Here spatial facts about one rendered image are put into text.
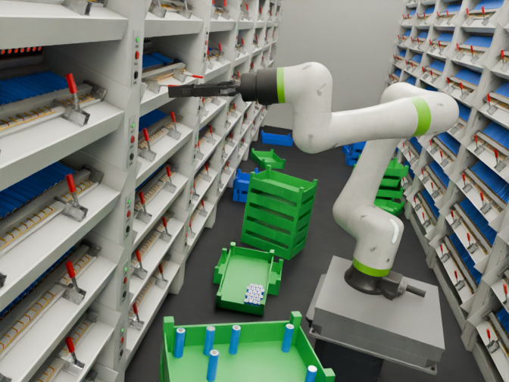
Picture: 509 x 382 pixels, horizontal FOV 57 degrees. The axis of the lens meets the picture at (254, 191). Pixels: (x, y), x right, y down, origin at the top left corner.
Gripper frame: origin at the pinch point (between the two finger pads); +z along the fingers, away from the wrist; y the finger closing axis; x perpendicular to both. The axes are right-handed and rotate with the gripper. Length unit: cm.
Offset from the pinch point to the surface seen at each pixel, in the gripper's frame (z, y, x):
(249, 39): 6, 185, 8
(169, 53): 15.9, 44.4, 8.2
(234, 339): -18, -44, -46
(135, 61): 3.8, -21.2, 9.6
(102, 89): 9.6, -27.4, 4.4
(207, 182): 20, 94, -57
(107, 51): 8.1, -25.3, 12.0
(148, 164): 11.1, -3.3, -19.2
